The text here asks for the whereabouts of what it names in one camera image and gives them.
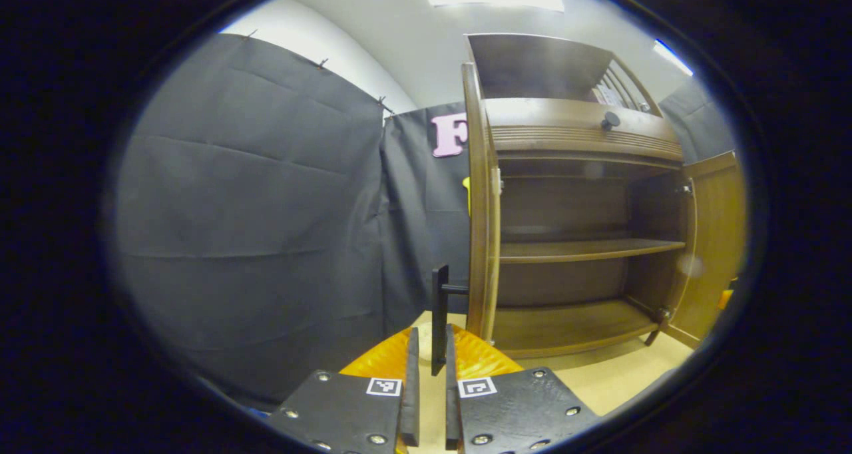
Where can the row of books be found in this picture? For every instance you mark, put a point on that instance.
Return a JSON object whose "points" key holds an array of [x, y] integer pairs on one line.
{"points": [[609, 96]]}

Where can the wooden drawer with black knob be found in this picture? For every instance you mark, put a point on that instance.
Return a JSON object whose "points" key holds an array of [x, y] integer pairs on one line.
{"points": [[546, 121]]}

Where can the wooden cabinet inner shelf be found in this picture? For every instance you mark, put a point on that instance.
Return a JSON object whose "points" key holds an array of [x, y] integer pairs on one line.
{"points": [[586, 249]]}

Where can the black backdrop cloth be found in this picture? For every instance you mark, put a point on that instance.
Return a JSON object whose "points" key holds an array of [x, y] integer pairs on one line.
{"points": [[253, 208]]}

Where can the wooden double-door shoe cabinet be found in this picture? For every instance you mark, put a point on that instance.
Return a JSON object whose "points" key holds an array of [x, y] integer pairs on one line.
{"points": [[566, 208]]}

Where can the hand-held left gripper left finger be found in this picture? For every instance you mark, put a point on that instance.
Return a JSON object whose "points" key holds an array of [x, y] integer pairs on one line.
{"points": [[411, 387]]}

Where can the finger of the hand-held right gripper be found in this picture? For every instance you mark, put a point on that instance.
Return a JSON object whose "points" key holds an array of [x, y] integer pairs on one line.
{"points": [[725, 299]]}

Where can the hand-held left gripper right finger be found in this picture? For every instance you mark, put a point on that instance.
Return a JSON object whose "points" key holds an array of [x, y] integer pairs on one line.
{"points": [[451, 387]]}

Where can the small ceiling light panel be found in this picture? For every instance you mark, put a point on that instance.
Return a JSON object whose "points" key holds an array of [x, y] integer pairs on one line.
{"points": [[672, 56]]}

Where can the wooden shoe cabinet door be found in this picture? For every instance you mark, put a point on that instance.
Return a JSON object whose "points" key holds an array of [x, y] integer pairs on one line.
{"points": [[715, 241], [476, 241]]}

